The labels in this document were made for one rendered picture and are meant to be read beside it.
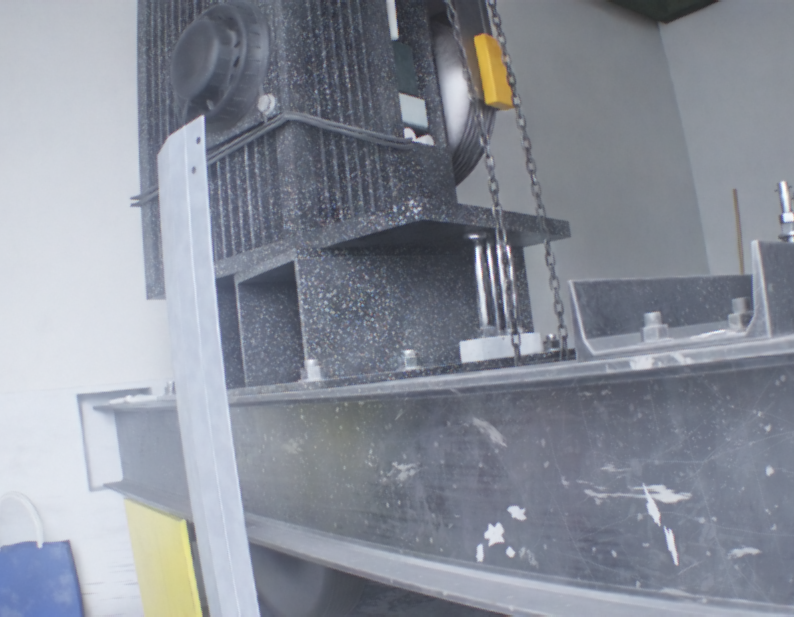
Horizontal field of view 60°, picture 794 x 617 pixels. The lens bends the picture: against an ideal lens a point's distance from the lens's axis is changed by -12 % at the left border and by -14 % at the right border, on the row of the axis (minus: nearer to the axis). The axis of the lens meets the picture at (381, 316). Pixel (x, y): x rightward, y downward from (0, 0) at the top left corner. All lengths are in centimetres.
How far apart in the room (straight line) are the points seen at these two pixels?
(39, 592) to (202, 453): 110
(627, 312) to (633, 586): 27
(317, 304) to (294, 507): 35
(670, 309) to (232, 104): 84
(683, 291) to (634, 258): 305
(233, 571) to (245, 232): 58
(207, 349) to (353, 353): 24
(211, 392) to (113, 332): 132
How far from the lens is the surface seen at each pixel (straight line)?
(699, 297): 86
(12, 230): 237
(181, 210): 113
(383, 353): 122
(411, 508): 100
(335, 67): 139
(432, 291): 129
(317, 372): 109
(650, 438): 71
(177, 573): 175
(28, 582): 211
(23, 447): 225
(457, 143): 160
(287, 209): 125
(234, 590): 112
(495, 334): 121
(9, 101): 250
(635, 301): 75
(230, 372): 150
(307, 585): 196
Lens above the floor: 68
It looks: 4 degrees up
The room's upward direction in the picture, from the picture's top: 7 degrees counter-clockwise
